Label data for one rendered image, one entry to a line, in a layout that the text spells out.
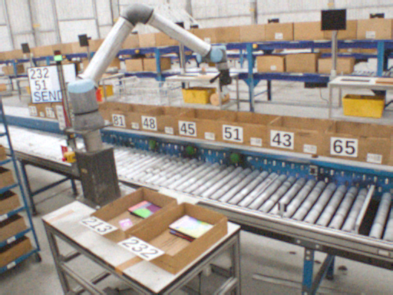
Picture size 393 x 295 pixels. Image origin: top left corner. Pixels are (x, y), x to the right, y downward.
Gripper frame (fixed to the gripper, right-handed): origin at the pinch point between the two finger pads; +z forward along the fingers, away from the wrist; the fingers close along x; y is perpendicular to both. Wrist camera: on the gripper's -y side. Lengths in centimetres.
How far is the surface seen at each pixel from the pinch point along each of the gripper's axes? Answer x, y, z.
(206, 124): -6.8, -13.7, 18.3
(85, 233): -122, -47, 41
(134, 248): -140, -4, 32
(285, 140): -24, 45, 28
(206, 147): -13.3, -14.7, 34.7
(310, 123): 2, 61, 25
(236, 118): 18.3, 2.9, 22.4
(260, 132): -18.4, 28.0, 23.2
